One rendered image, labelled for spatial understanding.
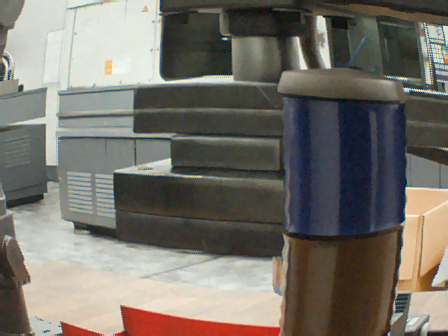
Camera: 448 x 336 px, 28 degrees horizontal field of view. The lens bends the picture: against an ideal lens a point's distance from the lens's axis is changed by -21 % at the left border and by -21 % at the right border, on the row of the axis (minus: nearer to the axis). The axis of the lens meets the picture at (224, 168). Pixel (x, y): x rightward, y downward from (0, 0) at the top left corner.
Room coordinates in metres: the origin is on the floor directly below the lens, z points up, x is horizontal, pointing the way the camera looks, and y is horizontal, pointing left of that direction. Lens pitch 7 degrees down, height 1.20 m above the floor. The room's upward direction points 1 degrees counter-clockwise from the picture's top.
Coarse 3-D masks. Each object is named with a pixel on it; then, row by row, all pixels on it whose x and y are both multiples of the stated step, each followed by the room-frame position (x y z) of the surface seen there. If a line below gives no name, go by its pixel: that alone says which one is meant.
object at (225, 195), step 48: (240, 48) 0.55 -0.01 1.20; (288, 48) 0.55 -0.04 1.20; (144, 96) 0.55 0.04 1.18; (192, 96) 0.54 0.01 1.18; (240, 96) 0.53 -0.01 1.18; (432, 96) 0.54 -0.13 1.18; (192, 144) 0.53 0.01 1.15; (240, 144) 0.51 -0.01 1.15; (432, 144) 0.47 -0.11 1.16; (144, 192) 0.51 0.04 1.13; (192, 192) 0.50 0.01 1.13; (240, 192) 0.49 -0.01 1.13; (144, 240) 0.51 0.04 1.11; (192, 240) 0.50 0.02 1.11; (240, 240) 0.49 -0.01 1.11
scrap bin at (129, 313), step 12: (132, 312) 0.92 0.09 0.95; (144, 312) 0.91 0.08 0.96; (156, 312) 0.91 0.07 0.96; (72, 324) 0.82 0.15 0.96; (132, 324) 0.92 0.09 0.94; (144, 324) 0.91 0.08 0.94; (156, 324) 0.91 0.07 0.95; (168, 324) 0.90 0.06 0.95; (180, 324) 0.89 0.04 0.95; (192, 324) 0.89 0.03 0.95; (204, 324) 0.88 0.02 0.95; (216, 324) 0.87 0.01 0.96; (228, 324) 0.87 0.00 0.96; (240, 324) 0.86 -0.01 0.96; (252, 324) 0.86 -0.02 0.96
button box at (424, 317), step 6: (408, 318) 0.89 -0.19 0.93; (414, 318) 0.89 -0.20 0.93; (420, 318) 0.88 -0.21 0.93; (426, 318) 0.89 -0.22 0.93; (408, 324) 0.87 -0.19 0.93; (414, 324) 0.86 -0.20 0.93; (420, 324) 0.87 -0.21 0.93; (426, 324) 0.86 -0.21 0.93; (408, 330) 0.85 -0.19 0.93; (414, 330) 0.85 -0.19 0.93; (420, 330) 0.86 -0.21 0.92; (426, 330) 0.86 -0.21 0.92; (432, 330) 0.86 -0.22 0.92; (438, 330) 0.86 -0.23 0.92; (444, 330) 0.86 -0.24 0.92
